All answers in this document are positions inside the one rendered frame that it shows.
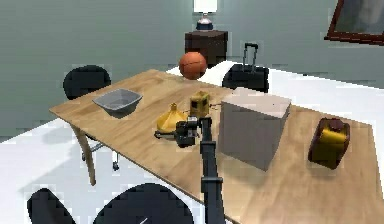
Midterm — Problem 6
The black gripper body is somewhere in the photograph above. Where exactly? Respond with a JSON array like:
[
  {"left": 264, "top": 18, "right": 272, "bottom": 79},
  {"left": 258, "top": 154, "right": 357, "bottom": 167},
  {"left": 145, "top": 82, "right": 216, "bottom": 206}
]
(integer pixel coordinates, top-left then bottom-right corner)
[{"left": 175, "top": 120, "right": 200, "bottom": 148}]

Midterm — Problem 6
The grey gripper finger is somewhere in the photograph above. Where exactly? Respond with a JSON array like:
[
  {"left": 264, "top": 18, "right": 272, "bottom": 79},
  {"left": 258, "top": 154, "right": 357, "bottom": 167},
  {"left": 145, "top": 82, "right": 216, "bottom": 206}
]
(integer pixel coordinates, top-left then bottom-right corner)
[{"left": 153, "top": 130, "right": 178, "bottom": 140}]

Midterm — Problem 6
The yellow cone-shaped vase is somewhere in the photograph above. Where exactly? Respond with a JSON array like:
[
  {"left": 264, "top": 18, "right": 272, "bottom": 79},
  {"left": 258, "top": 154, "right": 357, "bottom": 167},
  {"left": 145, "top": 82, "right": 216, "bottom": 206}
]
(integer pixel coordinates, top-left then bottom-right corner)
[{"left": 156, "top": 102, "right": 188, "bottom": 134}]

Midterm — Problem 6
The yellow box-shaped container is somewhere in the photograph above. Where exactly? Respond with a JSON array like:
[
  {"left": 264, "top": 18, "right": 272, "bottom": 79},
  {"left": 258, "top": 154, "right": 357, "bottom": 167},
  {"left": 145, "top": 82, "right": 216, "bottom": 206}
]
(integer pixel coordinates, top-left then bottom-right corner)
[{"left": 189, "top": 90, "right": 211, "bottom": 118}]

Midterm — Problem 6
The wooden dining table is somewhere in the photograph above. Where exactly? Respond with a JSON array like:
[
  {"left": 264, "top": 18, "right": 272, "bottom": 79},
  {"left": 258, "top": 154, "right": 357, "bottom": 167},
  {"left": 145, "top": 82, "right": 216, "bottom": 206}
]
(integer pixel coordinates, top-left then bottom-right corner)
[{"left": 49, "top": 68, "right": 384, "bottom": 224}]

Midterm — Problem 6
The grey square bowl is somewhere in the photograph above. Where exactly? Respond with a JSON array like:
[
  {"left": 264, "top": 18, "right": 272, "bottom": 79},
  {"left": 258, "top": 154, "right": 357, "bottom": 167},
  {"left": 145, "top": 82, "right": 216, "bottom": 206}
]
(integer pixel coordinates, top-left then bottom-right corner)
[{"left": 92, "top": 88, "right": 144, "bottom": 118}]

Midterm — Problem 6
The orange basketball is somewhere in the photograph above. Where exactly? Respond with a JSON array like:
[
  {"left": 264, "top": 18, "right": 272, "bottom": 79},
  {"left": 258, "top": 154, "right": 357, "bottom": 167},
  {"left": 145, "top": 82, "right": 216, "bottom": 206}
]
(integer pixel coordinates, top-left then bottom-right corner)
[{"left": 178, "top": 51, "right": 209, "bottom": 81}]

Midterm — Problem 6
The grey cardboard box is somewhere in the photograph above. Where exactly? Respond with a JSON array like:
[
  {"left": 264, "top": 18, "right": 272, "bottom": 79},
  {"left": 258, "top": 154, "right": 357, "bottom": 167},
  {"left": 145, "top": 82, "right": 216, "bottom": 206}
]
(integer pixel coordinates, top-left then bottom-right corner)
[{"left": 217, "top": 87, "right": 293, "bottom": 173}]

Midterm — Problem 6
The black round chair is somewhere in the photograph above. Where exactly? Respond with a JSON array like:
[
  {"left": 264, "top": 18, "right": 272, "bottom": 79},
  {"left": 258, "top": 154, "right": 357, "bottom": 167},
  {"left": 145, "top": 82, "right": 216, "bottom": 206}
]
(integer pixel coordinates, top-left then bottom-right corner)
[
  {"left": 26, "top": 188, "right": 77, "bottom": 224},
  {"left": 92, "top": 182, "right": 195, "bottom": 224}
]

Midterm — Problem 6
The dark brown nightstand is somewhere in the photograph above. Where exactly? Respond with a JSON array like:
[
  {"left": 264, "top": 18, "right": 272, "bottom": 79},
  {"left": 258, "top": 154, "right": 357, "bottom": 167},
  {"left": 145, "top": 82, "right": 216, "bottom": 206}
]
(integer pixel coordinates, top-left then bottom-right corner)
[{"left": 184, "top": 29, "right": 230, "bottom": 69}]

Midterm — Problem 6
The black wheeled office chair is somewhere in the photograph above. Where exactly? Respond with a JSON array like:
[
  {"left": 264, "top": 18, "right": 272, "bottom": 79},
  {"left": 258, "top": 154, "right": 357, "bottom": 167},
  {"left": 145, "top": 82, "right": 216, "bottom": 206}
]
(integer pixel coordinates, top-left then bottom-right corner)
[{"left": 62, "top": 64, "right": 121, "bottom": 172}]

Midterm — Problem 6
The white shade table lamp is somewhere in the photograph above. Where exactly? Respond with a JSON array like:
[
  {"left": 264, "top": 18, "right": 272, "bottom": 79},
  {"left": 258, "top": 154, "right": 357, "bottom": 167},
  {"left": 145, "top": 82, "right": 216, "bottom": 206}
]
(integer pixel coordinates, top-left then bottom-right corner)
[{"left": 193, "top": 0, "right": 219, "bottom": 32}]

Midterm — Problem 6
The black suitcase with handle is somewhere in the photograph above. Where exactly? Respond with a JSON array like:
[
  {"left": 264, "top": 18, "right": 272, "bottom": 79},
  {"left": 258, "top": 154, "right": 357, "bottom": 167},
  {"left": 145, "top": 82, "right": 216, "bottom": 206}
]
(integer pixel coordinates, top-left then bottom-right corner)
[{"left": 221, "top": 42, "right": 270, "bottom": 94}]

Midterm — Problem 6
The brown framed wall picture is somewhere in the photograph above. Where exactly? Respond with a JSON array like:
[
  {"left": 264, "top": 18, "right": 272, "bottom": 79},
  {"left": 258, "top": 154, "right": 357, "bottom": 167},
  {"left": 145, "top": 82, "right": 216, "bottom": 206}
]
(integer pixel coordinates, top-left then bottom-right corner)
[{"left": 323, "top": 0, "right": 384, "bottom": 47}]

